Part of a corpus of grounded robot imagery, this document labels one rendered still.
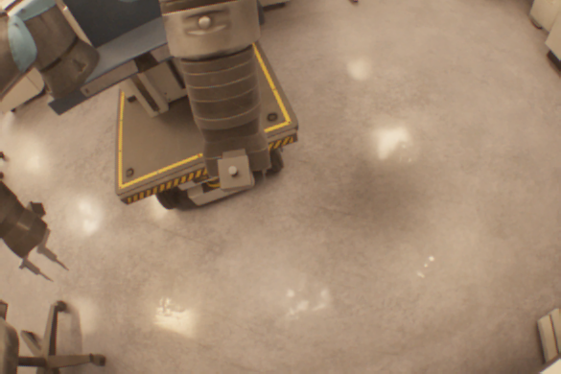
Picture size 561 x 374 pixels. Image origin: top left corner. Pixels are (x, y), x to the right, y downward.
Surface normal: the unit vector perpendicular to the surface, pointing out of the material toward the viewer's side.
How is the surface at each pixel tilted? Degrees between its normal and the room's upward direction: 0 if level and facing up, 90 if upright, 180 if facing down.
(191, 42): 66
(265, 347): 0
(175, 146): 0
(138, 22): 90
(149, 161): 0
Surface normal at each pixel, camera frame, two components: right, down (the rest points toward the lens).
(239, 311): -0.15, -0.49
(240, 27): 0.68, 0.36
